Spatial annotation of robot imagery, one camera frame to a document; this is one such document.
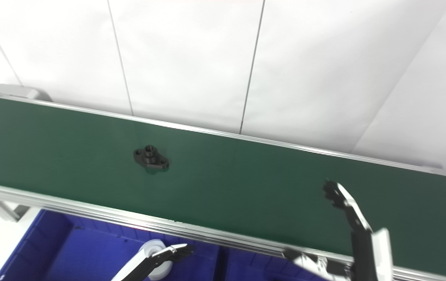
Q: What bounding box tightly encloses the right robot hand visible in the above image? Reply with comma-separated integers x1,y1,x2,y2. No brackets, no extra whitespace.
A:
283,180,395,281

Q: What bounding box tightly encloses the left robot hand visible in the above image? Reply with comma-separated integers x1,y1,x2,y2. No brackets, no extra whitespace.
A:
112,244,194,281

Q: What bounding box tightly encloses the black flanged part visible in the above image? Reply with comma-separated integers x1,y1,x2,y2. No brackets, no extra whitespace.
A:
133,145,170,170

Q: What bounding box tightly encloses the white cylindrical part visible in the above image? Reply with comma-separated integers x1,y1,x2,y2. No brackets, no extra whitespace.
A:
138,239,173,280

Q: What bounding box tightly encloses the green conveyor belt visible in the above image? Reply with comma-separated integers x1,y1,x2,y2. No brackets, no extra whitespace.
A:
0,84,446,281
0,97,446,279

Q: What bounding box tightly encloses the blue plastic bin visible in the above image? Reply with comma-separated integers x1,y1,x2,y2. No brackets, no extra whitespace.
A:
0,209,223,281
215,246,325,281

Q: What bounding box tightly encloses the aluminium conveyor leg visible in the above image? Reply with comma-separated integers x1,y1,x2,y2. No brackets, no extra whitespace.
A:
0,197,30,222

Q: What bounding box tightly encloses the grey conveyor motor housing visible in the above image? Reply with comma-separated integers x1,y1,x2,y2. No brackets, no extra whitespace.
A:
0,84,52,103

